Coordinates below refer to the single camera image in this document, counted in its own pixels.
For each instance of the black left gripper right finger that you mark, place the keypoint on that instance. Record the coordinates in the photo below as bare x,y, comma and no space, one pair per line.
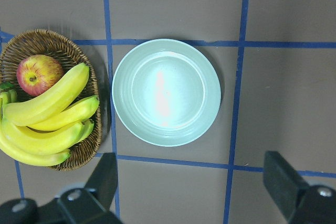
298,200

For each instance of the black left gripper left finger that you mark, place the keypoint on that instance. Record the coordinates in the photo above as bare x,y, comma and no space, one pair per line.
88,204

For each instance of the pale green round plate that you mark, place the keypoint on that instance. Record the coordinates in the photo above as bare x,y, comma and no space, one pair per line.
166,92

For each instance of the yellow banana bottom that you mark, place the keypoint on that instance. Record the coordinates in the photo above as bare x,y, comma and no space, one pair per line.
32,159

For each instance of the yellow banana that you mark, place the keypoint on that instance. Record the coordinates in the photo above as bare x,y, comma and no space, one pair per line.
52,101
79,111
42,143
32,159

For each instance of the yellow banana middle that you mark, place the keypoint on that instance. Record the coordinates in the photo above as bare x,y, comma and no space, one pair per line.
79,111

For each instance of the yellow banana lower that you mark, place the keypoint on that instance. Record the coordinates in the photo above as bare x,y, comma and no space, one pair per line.
42,143

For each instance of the yellow banana top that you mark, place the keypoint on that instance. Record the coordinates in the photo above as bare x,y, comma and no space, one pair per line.
52,101

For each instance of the red yellow apple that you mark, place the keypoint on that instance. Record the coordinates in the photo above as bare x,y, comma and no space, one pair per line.
37,73

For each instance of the brown wicker basket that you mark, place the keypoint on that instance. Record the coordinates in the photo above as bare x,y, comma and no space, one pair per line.
51,43

